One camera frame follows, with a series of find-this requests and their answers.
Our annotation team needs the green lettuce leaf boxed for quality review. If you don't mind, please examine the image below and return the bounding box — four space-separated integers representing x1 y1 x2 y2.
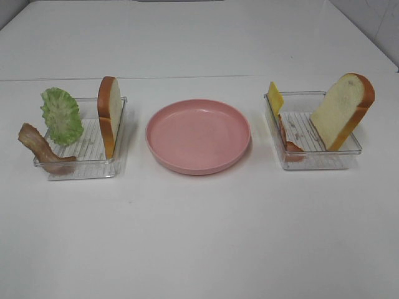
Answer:
41 87 84 146

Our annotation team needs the bread slice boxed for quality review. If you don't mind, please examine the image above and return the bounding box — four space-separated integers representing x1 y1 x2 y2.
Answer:
97 76 123 159
310 73 375 151

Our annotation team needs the right clear plastic tray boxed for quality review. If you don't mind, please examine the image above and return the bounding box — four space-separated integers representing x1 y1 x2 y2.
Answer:
264 91 362 171

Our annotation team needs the yellow cheese slice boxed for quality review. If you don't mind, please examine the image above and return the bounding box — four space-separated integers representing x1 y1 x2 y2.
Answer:
267 82 284 117

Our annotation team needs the clear plastic tray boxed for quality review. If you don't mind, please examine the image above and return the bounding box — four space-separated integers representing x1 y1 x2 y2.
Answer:
264 91 362 171
33 96 129 181

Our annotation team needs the pink round plate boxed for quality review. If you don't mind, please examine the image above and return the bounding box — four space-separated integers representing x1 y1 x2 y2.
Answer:
146 99 251 175

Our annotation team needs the bacon strip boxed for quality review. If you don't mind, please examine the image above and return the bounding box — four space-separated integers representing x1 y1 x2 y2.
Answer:
277 114 304 162
18 123 77 175

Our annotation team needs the left clear plastic tray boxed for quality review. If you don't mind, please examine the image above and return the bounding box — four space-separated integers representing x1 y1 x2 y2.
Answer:
33 96 129 181

